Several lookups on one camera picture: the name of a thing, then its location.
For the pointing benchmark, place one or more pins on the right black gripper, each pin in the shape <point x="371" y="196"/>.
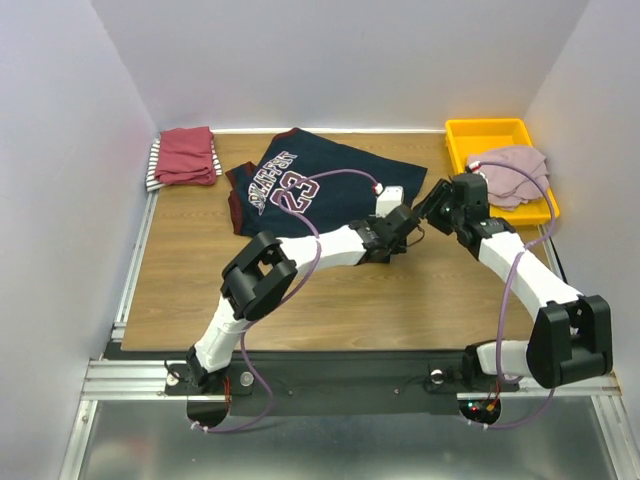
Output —
<point x="439" y="204"/>

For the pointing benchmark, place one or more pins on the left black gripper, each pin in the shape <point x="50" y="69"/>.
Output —
<point x="399" y="247"/>

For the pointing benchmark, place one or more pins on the navy basketball jersey 23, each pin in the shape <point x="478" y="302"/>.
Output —
<point x="327" y="182"/>

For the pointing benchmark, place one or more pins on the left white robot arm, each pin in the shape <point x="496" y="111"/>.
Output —
<point x="256" y="281"/>

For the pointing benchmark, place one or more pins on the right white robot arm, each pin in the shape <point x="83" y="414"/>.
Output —
<point x="571" y="339"/>

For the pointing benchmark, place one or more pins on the pink crumpled tank top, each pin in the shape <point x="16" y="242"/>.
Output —
<point x="507" y="188"/>

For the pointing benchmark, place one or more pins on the folded red tank top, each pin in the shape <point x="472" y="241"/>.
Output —
<point x="186" y="157"/>

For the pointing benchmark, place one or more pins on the folded striped tank top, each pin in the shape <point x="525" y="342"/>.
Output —
<point x="151" y="170"/>

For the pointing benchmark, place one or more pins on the yellow plastic tray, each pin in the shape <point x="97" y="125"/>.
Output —
<point x="475" y="136"/>

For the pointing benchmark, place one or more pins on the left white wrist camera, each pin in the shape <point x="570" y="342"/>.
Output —
<point x="387" y="199"/>

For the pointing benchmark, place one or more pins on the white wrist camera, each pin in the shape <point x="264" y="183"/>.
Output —
<point x="387" y="199"/>
<point x="474" y="167"/>

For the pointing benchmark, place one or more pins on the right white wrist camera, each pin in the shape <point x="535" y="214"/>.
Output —
<point x="474" y="167"/>

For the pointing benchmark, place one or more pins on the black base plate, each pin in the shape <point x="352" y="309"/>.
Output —
<point x="324" y="383"/>

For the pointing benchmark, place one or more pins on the aluminium frame rail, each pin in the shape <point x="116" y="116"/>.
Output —
<point x="85" y="413"/>

